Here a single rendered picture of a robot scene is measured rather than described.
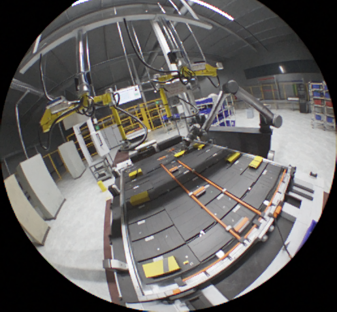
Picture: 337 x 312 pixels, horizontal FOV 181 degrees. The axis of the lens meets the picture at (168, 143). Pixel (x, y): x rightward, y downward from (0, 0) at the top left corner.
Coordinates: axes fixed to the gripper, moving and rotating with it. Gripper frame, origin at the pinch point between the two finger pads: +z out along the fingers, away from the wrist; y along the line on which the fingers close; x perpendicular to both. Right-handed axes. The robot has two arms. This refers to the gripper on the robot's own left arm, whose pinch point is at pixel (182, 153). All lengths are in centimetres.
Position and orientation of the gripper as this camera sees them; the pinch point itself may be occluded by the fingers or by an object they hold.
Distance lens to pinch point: 136.5
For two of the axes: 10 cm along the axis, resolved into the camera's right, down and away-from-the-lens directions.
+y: -3.8, -1.7, 9.1
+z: -4.8, 8.8, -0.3
